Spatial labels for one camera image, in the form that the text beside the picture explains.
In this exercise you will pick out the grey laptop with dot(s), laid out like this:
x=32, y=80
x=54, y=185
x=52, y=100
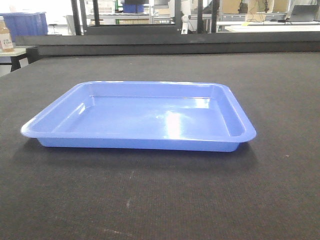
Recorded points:
x=303, y=13

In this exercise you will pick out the white side table left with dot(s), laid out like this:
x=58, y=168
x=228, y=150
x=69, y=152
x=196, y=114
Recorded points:
x=19, y=57

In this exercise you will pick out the blue plastic tray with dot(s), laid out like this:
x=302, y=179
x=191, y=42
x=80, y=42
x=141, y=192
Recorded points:
x=156, y=115

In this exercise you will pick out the black table edge rail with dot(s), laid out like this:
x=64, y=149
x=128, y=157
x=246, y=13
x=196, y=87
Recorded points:
x=173, y=44

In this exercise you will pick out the blue storage bin background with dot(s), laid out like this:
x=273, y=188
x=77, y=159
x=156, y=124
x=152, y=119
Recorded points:
x=26, y=24

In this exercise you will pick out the black metal frame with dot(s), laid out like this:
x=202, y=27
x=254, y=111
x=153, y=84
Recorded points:
x=139, y=21

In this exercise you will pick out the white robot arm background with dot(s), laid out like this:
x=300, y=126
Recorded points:
x=185, y=8

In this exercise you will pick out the white background table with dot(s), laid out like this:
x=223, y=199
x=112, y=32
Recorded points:
x=269, y=26

